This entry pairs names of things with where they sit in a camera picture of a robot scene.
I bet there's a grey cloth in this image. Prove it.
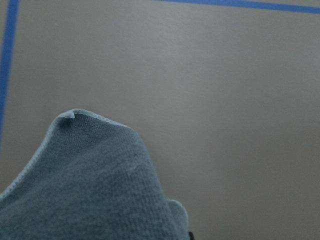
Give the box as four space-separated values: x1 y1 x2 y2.
0 109 194 240

